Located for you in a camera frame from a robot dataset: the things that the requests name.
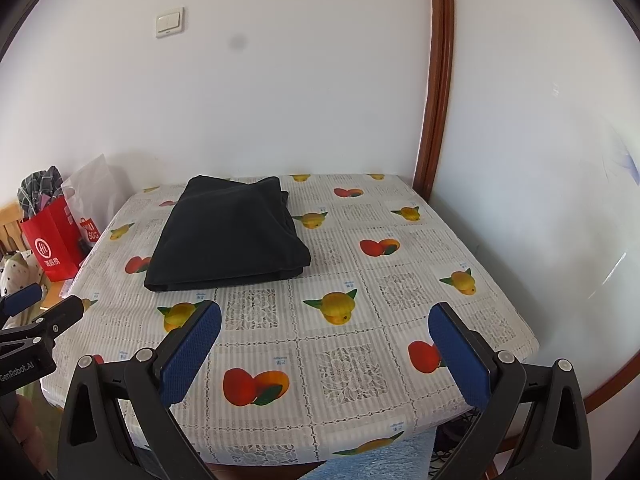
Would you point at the light blue fleece garment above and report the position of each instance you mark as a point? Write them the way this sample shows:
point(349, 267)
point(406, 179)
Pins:
point(380, 460)

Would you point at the person's left hand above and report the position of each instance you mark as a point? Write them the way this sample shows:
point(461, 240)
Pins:
point(27, 435)

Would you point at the white light switch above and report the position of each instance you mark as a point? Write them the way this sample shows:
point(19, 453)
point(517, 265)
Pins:
point(169, 23)

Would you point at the white glossy door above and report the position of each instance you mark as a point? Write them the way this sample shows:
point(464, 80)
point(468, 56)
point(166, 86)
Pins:
point(540, 160)

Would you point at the red paper bag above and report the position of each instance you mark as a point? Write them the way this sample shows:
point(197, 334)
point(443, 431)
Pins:
point(50, 245)

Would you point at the fruit print tablecloth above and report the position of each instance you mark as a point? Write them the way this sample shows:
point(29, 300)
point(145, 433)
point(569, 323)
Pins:
point(350, 350)

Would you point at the wooden chair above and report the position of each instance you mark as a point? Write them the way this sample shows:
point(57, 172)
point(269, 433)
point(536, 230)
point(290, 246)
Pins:
point(10, 230)

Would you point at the black sweatshirt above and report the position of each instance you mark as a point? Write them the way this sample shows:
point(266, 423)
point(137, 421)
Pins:
point(225, 240)

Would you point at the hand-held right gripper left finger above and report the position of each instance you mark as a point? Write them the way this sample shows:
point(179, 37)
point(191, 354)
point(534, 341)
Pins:
point(192, 350)

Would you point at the brown wooden door frame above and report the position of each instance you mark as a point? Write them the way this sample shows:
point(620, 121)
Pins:
point(440, 85)

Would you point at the white spotted cloth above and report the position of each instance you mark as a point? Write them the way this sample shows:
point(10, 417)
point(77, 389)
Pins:
point(15, 270)

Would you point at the grey plaid cloth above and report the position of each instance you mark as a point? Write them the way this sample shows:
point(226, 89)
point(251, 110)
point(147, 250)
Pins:
point(37, 185)

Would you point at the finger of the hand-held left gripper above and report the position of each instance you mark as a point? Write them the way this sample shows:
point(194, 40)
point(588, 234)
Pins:
point(24, 298)
point(62, 312)

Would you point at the green cloth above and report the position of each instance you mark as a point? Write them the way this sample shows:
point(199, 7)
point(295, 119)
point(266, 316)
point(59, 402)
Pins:
point(35, 391)

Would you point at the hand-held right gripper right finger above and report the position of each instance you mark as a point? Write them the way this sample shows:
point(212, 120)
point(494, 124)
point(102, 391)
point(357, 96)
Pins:
point(457, 355)

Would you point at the white plastic bag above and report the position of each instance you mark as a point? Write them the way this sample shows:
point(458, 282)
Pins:
point(100, 190)

